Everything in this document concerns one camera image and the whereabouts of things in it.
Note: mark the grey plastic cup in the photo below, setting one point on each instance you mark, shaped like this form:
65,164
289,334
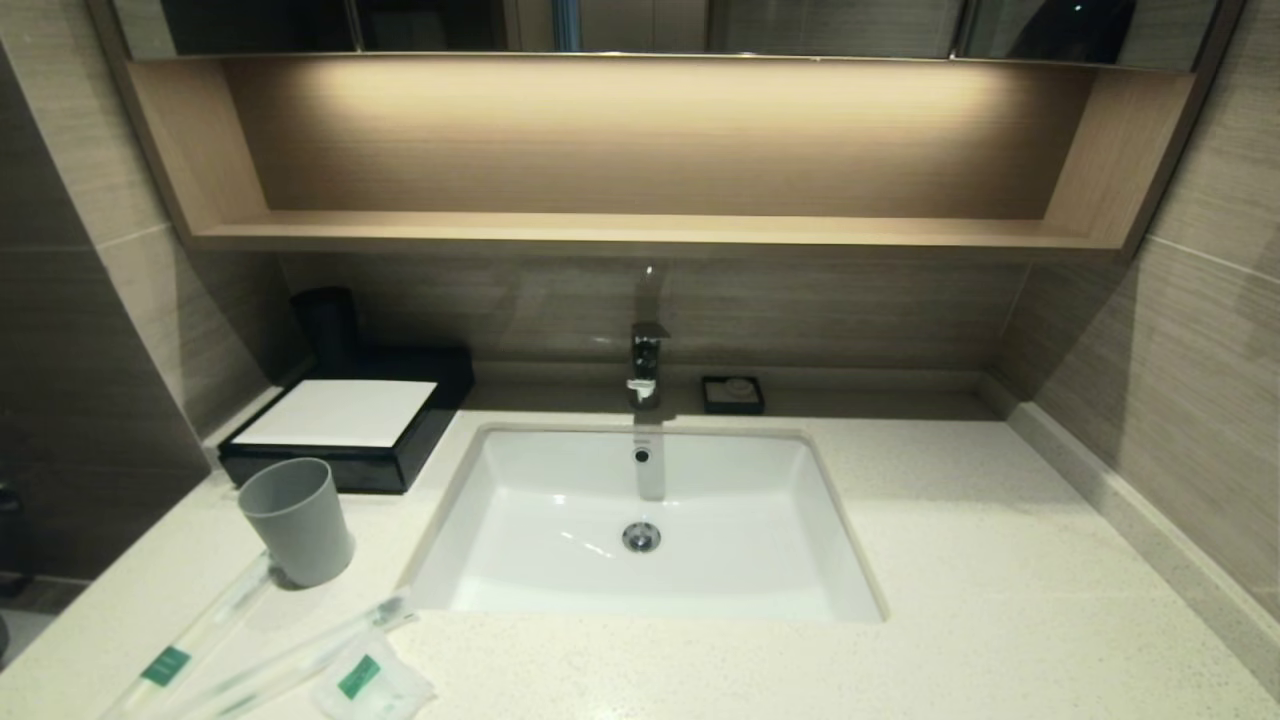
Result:
300,530

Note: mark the black amenity drawer box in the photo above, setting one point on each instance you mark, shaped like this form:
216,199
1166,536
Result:
420,440

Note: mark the chrome faucet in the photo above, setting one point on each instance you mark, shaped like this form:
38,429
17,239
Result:
647,360

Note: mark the black soap dish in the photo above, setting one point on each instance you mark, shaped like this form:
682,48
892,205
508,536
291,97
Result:
712,400

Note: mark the round soap bar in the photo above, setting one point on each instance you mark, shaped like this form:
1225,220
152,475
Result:
739,386

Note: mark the chrome sink drain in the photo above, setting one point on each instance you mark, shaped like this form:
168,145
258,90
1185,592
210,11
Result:
641,537

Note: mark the white sink basin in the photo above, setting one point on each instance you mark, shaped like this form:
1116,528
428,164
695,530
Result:
740,540

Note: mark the black cup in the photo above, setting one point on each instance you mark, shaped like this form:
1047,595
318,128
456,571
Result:
325,325

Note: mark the wrapped toothbrush clear sleeve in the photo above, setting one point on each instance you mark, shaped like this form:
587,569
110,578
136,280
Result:
380,613

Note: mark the mirror cabinet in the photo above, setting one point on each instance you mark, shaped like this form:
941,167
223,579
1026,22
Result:
800,25

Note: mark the small sachet green label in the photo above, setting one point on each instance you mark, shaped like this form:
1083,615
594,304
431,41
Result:
360,678

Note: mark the wrapped toothbrush green label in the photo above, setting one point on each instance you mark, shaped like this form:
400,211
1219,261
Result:
165,665

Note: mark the wooden wall shelf niche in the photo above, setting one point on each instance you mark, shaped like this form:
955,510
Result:
650,230

